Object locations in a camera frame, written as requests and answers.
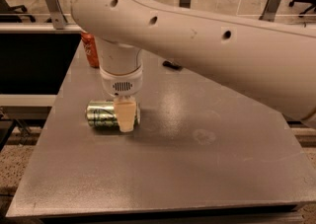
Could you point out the black snack bar wrapper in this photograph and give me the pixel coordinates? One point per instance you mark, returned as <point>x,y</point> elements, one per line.
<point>172,65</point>

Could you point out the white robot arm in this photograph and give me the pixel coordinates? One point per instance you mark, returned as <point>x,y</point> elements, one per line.
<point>274,64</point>

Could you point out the right metal rail bracket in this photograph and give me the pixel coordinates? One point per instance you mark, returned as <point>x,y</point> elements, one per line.
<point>270,10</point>

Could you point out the green soda can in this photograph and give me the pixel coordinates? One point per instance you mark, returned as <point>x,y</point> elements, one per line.
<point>102,114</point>

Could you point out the grey horizontal rail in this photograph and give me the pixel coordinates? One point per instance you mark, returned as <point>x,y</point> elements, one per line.
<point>28,28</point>

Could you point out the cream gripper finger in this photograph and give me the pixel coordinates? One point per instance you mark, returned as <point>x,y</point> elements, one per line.
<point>125,110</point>

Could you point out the left metal rail bracket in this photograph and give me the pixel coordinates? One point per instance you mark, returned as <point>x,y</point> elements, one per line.
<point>57,18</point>

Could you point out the orange soda can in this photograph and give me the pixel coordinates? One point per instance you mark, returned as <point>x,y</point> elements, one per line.
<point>90,49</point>

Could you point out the black office chair left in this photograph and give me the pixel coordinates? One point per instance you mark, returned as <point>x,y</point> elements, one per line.
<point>11,14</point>

